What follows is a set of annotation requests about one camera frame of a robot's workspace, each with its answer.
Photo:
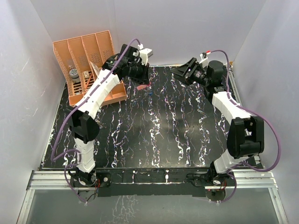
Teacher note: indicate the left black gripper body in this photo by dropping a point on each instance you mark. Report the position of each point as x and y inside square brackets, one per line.
[137, 70]

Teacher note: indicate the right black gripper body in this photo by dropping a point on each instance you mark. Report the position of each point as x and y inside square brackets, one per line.
[198, 76]

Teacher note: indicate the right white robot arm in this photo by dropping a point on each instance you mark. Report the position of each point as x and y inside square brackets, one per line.
[246, 132]

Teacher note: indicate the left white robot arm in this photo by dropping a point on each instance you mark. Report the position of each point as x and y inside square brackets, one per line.
[82, 122]

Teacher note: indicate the white packaged card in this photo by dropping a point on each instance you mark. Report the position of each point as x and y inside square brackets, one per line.
[96, 69]

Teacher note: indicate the small white beige box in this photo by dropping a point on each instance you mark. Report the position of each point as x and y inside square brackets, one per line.
[86, 74]

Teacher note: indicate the orange perforated file organizer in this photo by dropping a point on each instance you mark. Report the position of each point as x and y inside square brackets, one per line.
[78, 52]

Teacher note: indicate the grey round canister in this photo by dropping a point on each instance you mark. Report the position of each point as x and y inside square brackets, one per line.
[74, 74]

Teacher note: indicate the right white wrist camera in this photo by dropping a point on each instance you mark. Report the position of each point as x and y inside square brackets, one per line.
[203, 58]

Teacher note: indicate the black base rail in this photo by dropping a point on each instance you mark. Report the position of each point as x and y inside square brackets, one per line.
[108, 182]

